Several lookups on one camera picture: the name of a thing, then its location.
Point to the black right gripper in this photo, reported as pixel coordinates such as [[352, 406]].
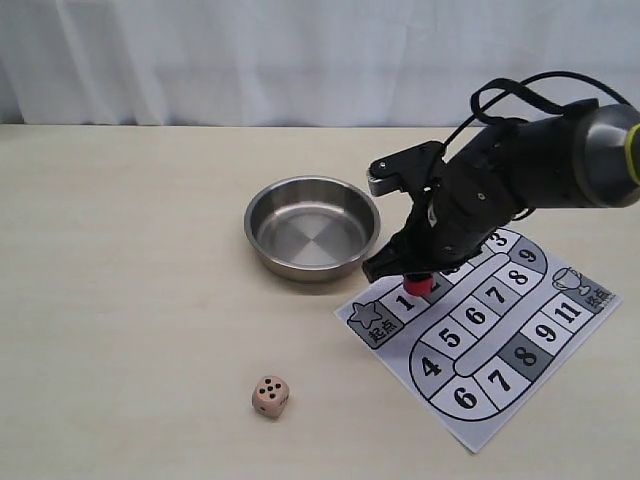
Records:
[[471, 201]]

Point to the red cylinder game piece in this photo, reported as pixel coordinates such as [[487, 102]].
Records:
[[418, 285]]

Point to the wooden die black pips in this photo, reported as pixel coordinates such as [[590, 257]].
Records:
[[270, 396]]

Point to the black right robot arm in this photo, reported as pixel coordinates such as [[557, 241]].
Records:
[[585, 157]]

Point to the printed paper game board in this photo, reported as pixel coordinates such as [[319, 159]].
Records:
[[491, 332]]

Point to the stainless steel round bowl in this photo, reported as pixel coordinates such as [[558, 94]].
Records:
[[311, 228]]

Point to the white backdrop curtain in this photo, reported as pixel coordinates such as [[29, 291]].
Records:
[[305, 63]]

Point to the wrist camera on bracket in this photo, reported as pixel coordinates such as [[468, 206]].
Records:
[[412, 170]]

